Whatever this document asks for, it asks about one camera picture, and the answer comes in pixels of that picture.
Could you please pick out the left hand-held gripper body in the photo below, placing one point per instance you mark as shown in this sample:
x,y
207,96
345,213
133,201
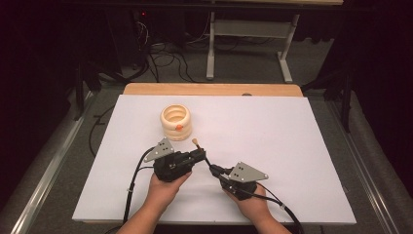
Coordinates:
x,y
172,167

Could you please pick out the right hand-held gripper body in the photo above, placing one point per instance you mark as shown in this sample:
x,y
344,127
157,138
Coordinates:
x,y
242,183

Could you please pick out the black makeup brush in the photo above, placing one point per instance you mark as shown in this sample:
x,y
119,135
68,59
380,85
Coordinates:
x,y
195,141

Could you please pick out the person's right hand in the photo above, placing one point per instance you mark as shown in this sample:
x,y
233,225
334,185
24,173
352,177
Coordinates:
x,y
251,206

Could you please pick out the person's left hand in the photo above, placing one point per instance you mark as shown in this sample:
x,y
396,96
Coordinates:
x,y
164,191

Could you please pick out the cream ribbed holder cup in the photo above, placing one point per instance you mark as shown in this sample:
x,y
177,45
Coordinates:
x,y
176,128

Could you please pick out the white board sheet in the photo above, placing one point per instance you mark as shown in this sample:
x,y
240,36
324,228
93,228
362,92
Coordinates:
x,y
259,136

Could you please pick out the wooden table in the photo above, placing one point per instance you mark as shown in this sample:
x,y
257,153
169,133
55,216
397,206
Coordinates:
x,y
211,89

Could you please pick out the black metal stand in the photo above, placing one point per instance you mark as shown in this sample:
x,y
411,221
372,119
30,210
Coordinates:
x,y
346,100
79,94

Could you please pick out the dark computer tower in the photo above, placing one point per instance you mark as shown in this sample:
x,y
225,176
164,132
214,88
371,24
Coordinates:
x,y
128,39

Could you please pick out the metal floor rail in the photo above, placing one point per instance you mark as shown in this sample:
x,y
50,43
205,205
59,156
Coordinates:
x,y
48,175
367,182

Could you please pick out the white metal desk frame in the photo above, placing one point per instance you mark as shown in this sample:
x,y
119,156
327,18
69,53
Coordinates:
x,y
250,28

